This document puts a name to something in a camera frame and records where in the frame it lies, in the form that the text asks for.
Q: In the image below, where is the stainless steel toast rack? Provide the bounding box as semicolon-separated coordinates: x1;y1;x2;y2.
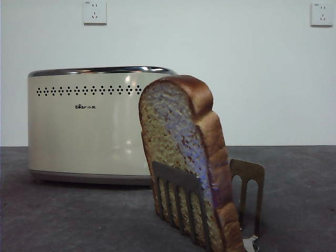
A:
151;159;265;252

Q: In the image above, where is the cream Bear toaster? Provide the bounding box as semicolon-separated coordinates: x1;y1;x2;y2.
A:
27;65;179;186

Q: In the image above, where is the white wall socket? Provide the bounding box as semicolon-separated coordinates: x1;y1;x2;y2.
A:
83;0;108;26
310;2;333;28

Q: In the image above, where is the brown-crusted bread slice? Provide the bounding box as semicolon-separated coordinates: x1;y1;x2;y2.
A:
138;75;245;252

